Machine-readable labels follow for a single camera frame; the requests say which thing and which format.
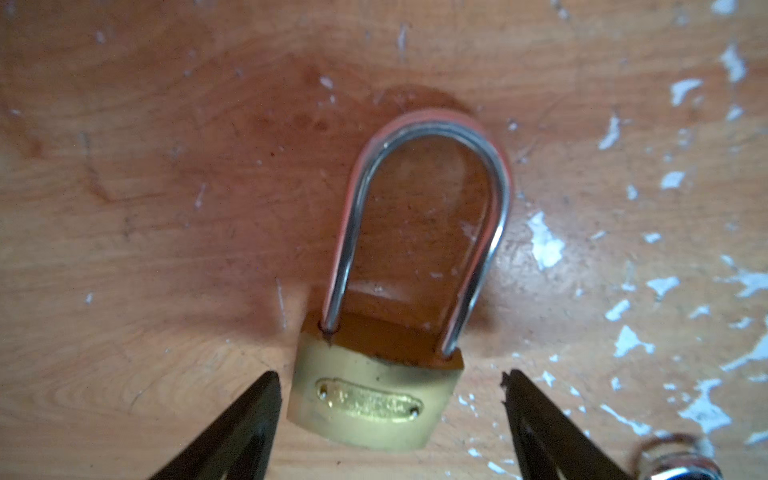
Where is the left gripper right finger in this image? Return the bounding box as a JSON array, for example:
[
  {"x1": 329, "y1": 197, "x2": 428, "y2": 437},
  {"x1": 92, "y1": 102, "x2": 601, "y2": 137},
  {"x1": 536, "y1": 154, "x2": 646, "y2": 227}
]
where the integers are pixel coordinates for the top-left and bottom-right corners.
[{"x1": 501, "y1": 369, "x2": 629, "y2": 479}]

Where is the brass padlock long shackle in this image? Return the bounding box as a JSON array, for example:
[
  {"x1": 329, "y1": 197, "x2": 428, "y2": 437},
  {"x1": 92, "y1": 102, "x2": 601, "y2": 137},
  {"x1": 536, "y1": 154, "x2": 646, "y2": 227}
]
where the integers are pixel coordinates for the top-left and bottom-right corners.
[{"x1": 287, "y1": 108, "x2": 512, "y2": 451}]

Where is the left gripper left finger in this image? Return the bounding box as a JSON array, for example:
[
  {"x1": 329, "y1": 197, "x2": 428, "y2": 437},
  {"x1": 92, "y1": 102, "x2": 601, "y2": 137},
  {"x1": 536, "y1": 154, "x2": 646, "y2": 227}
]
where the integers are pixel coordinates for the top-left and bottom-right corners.
[{"x1": 152, "y1": 371, "x2": 282, "y2": 479}]

